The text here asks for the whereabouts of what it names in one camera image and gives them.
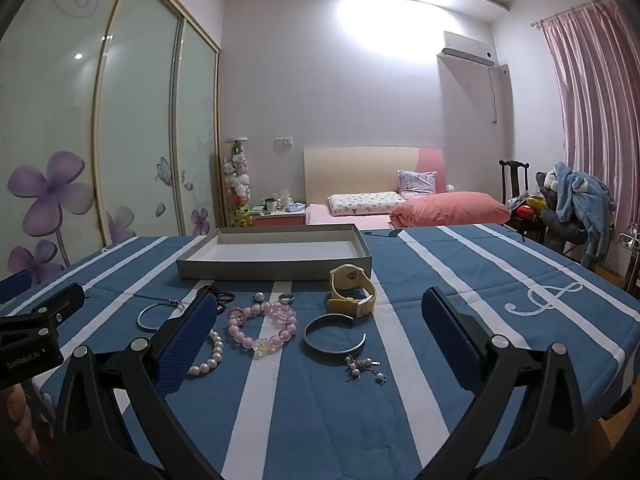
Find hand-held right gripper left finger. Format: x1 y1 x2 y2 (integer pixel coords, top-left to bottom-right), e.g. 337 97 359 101
52 291 223 480

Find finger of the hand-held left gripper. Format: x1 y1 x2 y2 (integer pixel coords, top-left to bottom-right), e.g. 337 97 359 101
0 283 86 336
0 270 34 307

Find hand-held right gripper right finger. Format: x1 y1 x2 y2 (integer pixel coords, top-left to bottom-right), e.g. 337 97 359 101
421 286 593 480

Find white pearl bracelet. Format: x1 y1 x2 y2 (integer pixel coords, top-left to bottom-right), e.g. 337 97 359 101
187 330 225 378

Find thin silver bangle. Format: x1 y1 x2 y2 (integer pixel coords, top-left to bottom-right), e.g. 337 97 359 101
137 298 188 331

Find silver charm pendant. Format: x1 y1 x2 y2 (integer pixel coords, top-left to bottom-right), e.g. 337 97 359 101
344 355 387 383

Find yellow wrist watch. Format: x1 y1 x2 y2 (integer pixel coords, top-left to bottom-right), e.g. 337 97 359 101
326 264 377 319

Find silver cuff bracelet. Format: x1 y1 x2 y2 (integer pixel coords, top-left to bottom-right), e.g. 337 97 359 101
303 313 366 361

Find grey cardboard tray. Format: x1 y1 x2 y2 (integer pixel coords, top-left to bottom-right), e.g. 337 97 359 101
176 223 373 282

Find person's left hand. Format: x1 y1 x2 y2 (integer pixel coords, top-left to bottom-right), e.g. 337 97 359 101
0 384 32 461

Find folded pink quilt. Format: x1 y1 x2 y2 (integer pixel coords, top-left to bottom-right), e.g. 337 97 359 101
390 192 512 229

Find red and yellow toys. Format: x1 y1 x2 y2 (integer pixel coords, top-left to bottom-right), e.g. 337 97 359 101
507 195 547 221

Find pink nightstand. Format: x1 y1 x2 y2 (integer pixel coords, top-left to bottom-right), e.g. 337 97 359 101
248 205 307 227

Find floral print pillow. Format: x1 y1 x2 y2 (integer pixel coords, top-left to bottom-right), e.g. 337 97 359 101
327 191 407 217

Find purple print pillow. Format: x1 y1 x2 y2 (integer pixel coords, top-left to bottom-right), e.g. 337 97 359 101
396 170 437 195

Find dark wooden chair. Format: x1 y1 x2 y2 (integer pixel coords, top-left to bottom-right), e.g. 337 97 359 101
498 159 548 246

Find plush toy tower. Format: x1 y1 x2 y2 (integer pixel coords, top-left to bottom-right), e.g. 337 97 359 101
222 137 253 228

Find bed with pink headboard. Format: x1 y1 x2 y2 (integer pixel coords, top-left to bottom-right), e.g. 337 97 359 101
304 147 511 229

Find metal rack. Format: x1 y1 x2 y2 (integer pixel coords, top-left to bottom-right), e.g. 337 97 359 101
617 227 640 296

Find floral glass sliding wardrobe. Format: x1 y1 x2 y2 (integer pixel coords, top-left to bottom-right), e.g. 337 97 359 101
0 0 222 281

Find pink curtain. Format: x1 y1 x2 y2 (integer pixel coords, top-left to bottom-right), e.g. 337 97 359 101
542 0 640 281

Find white air conditioner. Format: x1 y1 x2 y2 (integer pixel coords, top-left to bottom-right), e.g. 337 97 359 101
436 31 496 67

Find metal curtain rod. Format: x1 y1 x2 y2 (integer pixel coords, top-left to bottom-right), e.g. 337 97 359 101
530 0 616 28

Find pink bead bracelet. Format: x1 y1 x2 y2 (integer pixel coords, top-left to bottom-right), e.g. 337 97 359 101
227 301 297 357

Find black hair tie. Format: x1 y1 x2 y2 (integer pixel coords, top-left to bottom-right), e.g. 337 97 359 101
197 285 242 308

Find air conditioner cable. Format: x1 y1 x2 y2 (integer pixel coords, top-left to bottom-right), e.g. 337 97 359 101
487 65 501 125

